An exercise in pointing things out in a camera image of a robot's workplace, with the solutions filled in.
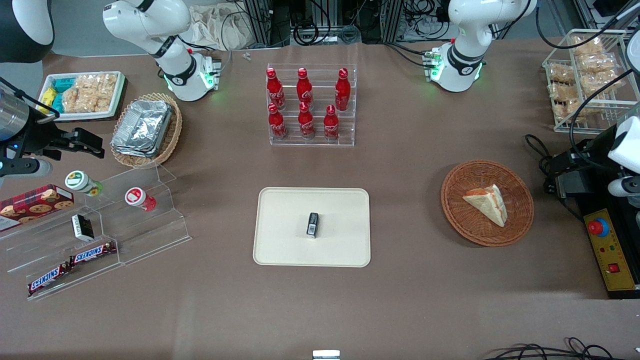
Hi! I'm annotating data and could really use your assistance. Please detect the yellow control panel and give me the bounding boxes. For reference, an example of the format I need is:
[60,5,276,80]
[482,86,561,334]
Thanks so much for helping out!
[583,208,639,292]

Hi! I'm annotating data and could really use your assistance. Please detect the yellow snack packet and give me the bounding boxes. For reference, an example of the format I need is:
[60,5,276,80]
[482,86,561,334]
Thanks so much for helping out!
[38,87,57,115]

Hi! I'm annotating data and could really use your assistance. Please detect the red cookie box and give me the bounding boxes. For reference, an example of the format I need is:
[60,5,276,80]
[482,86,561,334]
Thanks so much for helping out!
[0,184,75,232]

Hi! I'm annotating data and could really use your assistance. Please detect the aluminium foil container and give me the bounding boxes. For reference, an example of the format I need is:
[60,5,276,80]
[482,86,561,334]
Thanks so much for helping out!
[111,99,174,154]
[110,142,162,159]

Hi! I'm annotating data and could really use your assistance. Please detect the green lidded drink cup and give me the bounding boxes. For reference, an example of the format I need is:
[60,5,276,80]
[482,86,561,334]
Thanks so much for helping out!
[64,170,104,197]

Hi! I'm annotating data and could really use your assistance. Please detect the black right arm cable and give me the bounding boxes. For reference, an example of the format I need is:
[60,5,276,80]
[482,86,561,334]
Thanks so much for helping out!
[0,76,61,119]

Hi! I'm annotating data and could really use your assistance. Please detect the clear acrylic stepped shelf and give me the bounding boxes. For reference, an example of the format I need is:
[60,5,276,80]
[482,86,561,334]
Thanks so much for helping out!
[0,163,193,302]

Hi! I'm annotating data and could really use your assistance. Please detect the clear bag fried snack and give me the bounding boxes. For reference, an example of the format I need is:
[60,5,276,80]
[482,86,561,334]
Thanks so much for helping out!
[581,69,624,97]
[549,82,579,102]
[576,52,619,74]
[548,64,576,84]
[554,98,584,122]
[571,35,604,57]

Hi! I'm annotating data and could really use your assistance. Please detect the small black white box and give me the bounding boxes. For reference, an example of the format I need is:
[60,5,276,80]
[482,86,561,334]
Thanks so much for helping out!
[71,213,95,242]

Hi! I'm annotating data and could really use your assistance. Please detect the white rectangular snack tray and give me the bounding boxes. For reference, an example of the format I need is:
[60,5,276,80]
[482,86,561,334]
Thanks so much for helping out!
[37,71,126,123]

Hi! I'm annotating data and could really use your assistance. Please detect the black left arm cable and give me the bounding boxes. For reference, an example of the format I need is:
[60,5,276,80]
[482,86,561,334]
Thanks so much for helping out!
[536,0,640,128]

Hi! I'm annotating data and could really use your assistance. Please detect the black floor cable bundle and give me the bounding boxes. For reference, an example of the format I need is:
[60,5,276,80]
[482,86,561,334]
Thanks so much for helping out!
[482,337,629,360]

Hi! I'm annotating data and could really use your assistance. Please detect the white wire rack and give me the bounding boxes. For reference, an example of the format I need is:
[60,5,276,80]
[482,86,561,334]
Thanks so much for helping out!
[542,28,640,134]

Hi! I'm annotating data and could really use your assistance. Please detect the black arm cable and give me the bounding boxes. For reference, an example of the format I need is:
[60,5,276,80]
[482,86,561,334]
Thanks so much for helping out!
[0,76,61,119]
[536,0,640,128]

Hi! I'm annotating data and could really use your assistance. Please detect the oval light wicker basket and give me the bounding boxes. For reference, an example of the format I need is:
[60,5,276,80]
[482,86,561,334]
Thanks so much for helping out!
[109,92,183,169]

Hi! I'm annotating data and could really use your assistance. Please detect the red lidded drink cup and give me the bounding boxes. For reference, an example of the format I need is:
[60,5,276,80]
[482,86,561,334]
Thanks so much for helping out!
[124,187,157,212]

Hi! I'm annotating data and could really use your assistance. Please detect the snickers chocolate bar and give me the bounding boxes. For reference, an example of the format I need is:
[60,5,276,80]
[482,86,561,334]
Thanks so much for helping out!
[69,242,117,266]
[27,263,72,297]

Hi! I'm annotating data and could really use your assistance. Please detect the black appliance power cable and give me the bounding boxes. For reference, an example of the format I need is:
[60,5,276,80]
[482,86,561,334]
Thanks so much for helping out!
[524,133,557,196]

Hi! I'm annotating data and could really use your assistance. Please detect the red cola bottle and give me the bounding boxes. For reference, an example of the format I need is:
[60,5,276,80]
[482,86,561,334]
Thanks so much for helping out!
[334,67,352,112]
[323,104,341,142]
[266,67,286,111]
[267,103,288,141]
[296,67,314,111]
[297,102,316,140]

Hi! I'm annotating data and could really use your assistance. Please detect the clear acrylic bottle rack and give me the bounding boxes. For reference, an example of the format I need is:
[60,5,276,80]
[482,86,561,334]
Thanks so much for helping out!
[266,63,358,147]

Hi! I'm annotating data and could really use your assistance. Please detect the beige cloth bag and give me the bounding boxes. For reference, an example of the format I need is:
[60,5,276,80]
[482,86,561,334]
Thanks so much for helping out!
[188,3,261,51]

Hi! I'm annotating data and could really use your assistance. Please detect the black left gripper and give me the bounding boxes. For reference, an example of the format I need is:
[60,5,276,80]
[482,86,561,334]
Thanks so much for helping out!
[548,125,619,174]

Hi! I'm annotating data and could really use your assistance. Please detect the coiled black cable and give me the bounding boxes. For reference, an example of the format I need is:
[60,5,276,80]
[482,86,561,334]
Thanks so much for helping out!
[292,22,321,47]

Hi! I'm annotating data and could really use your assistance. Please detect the black appliance box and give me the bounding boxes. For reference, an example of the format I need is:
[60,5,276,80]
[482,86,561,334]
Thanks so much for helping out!
[545,137,640,300]

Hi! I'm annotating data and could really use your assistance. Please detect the beige plastic tray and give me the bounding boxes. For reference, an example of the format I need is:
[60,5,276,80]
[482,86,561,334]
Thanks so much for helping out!
[252,187,372,268]

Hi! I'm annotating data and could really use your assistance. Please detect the black left base cables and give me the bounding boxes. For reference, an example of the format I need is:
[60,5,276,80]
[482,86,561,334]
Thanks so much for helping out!
[384,41,437,69]

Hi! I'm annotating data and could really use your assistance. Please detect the triangular sandwich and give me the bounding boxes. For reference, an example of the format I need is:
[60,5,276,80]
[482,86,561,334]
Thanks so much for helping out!
[462,183,509,228]

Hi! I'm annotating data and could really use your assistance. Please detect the round brown wicker basket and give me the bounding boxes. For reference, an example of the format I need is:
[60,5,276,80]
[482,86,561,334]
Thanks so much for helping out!
[440,159,535,248]

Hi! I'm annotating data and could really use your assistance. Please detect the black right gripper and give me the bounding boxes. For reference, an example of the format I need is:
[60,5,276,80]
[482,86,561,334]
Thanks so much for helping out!
[10,107,105,161]

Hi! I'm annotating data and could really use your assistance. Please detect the clear bag rice crackers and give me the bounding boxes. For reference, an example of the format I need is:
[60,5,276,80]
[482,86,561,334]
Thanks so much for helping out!
[75,73,119,103]
[62,86,97,114]

